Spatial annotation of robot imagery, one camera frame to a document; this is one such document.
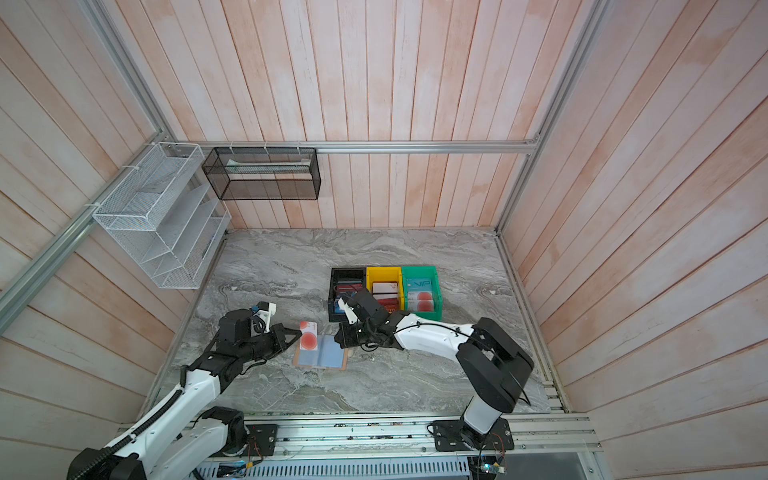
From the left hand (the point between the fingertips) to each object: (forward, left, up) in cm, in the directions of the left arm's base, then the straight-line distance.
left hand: (302, 339), depth 81 cm
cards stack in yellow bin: (+19, -24, -6) cm, 32 cm away
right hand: (+1, -9, -2) cm, 9 cm away
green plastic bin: (+27, -38, -5) cm, 46 cm away
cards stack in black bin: (+19, -11, -2) cm, 23 cm away
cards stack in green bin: (+19, -36, -8) cm, 41 cm away
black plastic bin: (+12, -7, -8) cm, 16 cm away
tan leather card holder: (-1, -7, -9) cm, 11 cm away
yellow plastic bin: (+26, -24, -4) cm, 36 cm away
